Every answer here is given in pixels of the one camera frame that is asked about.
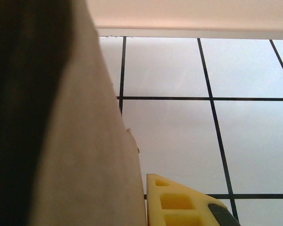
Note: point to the brown cardboard box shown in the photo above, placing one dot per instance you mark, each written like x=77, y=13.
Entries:
x=80, y=141

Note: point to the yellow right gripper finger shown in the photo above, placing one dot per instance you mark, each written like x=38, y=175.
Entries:
x=179, y=207

